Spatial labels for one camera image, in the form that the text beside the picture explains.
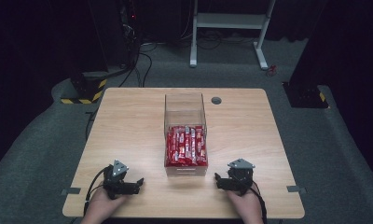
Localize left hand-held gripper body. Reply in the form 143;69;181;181
102;159;136;201

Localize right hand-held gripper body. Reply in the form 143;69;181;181
225;158;256;197

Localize person's right hand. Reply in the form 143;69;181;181
226;182;265;224

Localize person's left hand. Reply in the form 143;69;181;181
80;186;130;224

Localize row of red snack packets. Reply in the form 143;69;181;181
164;124;209;168

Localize grey tape strip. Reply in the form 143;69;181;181
60;187;82;196
285;185;308;194

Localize clear acrylic box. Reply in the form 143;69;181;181
163;91;209;178

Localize black yellow striped stand base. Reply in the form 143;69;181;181
60;71;109;105

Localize dark equipment rack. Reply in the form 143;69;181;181
117;0;143;68

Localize white metal stand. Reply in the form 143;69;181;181
189;0;278;71

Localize left hand-held gripper cable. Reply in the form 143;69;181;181
83;167;110;217

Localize hand-held gripper cable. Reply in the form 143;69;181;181
251;182;269;224
83;167;110;217

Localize right hand-held gripper cable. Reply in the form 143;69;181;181
251;182;269;224

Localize black cable beside table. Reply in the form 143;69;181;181
84;106;99;142

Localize black floor cable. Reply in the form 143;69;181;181
118;50;154;89

